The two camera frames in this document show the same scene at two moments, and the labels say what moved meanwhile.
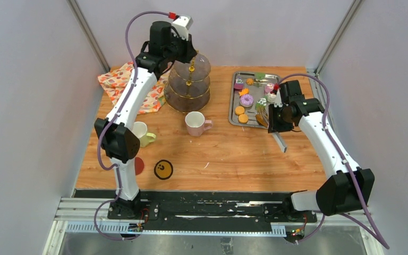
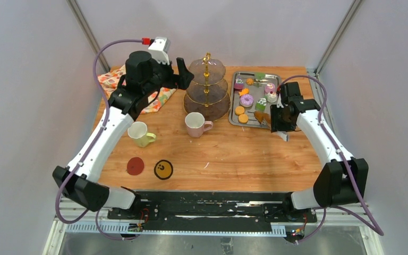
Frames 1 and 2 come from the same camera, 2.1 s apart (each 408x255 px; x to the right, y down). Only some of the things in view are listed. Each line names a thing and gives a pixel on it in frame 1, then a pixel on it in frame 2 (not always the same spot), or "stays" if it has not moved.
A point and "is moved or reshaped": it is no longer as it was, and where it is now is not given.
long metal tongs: [280, 141] to [283, 135]
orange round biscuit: [239, 110] stays
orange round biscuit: [243, 118] stays
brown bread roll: [261, 120] is moved or reshaped
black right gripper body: [278, 120] stays
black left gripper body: [179, 50] to [163, 77]
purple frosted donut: [246, 100] stays
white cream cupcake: [271, 98] stays
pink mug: [196, 124] stays
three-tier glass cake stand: [187, 89] is moved or reshaped
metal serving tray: [251, 93] stays
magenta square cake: [238, 85] stays
